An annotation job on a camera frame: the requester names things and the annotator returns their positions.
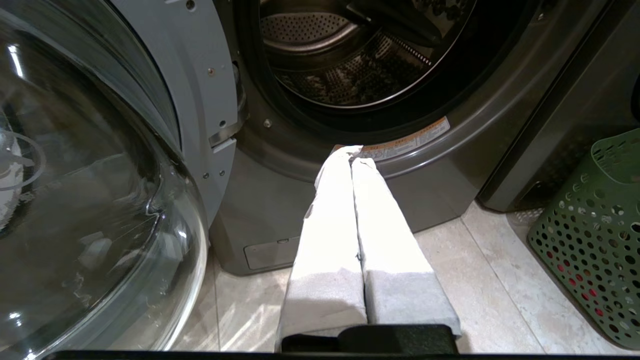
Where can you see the grey front-load washing machine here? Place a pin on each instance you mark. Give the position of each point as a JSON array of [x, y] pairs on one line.
[[350, 125]]

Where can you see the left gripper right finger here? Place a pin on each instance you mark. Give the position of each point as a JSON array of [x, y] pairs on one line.
[[390, 250]]

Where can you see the red laundry in basket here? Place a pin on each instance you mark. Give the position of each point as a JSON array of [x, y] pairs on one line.
[[580, 290]]

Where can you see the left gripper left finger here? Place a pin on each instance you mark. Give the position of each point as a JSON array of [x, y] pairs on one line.
[[327, 240]]

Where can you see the dark laundry in drum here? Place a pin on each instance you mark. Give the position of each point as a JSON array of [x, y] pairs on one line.
[[350, 80]]

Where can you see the glass washing machine door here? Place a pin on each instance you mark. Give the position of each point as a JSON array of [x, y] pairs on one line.
[[100, 175]]

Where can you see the green perforated laundry basket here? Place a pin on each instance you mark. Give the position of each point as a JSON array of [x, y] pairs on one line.
[[595, 240]]

